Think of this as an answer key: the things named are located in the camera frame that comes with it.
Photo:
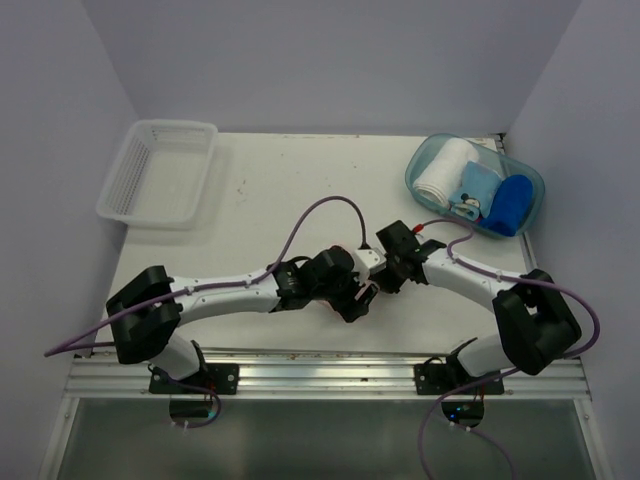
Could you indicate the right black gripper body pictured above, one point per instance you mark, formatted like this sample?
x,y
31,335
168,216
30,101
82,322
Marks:
x,y
389,276

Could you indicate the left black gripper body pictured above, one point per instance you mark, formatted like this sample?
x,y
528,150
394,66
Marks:
x,y
324,291

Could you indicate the white plastic basket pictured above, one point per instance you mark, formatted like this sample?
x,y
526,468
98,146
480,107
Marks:
x,y
158,177

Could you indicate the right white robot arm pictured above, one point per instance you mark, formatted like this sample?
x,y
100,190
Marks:
x,y
535,324

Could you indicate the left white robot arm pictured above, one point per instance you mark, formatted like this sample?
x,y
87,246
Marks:
x,y
148,311

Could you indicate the white rolled towel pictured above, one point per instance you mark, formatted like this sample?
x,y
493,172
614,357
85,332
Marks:
x,y
437,172

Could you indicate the light blue cartoon towel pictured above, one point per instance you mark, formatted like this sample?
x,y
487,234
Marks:
x,y
475,195

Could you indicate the teal transparent plastic tub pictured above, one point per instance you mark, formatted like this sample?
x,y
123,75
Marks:
x,y
504,166

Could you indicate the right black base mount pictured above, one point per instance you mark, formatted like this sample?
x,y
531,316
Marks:
x,y
437,375

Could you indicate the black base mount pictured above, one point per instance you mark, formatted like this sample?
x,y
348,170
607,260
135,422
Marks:
x,y
437,375
221,378

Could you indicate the aluminium rail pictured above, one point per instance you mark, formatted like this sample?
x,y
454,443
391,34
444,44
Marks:
x,y
272,374

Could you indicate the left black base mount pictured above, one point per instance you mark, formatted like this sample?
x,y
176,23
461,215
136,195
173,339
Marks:
x,y
221,378

